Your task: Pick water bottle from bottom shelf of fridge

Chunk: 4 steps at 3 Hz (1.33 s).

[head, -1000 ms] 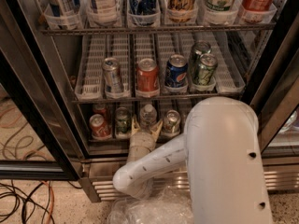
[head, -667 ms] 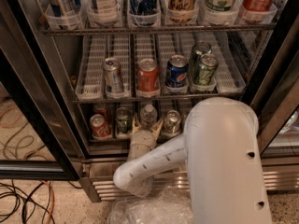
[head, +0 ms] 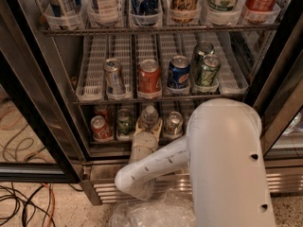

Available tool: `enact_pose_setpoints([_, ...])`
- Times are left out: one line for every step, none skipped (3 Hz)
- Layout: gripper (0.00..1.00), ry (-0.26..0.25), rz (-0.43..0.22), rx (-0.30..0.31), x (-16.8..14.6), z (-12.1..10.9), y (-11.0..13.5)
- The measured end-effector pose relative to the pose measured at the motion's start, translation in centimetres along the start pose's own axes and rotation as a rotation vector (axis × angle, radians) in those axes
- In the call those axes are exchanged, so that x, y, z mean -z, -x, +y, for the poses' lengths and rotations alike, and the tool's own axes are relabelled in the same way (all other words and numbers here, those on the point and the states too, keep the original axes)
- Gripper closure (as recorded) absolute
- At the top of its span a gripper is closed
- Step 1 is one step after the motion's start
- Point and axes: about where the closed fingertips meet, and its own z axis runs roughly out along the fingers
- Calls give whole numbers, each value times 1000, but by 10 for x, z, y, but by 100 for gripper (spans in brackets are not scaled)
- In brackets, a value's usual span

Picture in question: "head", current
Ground red soda can rear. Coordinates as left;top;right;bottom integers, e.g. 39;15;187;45
94;105;111;122

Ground glass fridge door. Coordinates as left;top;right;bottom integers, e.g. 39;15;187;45
246;5;303;173
0;11;82;183

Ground silver green soda can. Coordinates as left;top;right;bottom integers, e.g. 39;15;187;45
164;112;183;139

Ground green soda can front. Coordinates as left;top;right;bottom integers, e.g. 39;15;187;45
194;54;221;87

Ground steel fridge bottom grille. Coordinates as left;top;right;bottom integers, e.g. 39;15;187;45
80;159;303;205

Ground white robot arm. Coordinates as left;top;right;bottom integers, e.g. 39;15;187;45
115;98;276;227

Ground white label bottle top shelf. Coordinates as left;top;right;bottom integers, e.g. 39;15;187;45
88;0;119;27

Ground green soda can rear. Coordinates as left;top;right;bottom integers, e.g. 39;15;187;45
191;41;215;66

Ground dark blue bottle top shelf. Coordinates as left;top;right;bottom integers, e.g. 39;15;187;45
131;0;159;26

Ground blue pepsi can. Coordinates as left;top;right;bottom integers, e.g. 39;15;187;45
167;55;190;89

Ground empty white shelf tray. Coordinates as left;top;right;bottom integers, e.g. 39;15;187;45
76;36;107;102
201;32;248;95

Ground amber tea bottle top shelf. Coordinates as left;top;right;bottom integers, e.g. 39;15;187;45
169;0;199;24

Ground blue white bottle top shelf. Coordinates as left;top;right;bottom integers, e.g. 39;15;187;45
45;0;83;30

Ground black cables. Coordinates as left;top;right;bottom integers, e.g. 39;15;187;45
0;182;84;227

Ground red cola can middle shelf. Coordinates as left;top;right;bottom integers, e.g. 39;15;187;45
139;59;161;94

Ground orange cable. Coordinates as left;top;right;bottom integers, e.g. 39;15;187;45
40;183;57;227

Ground empty white shelf tray left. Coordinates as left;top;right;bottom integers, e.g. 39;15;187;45
76;36;107;102

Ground clear plastic bag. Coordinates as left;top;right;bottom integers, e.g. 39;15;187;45
108;189;197;227

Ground red soda can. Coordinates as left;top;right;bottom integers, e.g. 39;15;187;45
94;105;111;122
90;115;112;142

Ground empty white shelf tray right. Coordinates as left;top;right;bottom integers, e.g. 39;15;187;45
201;32;248;95

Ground left glass fridge door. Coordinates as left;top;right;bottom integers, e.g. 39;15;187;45
0;11;82;183

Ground green soda can bottom shelf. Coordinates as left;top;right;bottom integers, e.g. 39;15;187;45
116;109;134;141

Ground clear water bottle white cap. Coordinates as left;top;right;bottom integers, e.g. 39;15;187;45
139;105;159;131

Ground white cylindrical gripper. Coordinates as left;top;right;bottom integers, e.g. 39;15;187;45
129;117;163;164

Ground red soda can front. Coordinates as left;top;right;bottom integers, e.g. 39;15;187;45
90;115;112;142

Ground red soda bottle top shelf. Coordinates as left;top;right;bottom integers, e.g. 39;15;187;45
244;0;276;24

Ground right glass fridge door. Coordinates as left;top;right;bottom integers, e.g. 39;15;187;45
246;5;303;173

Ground silver diet soda can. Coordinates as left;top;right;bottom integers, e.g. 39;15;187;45
103;58;126;95

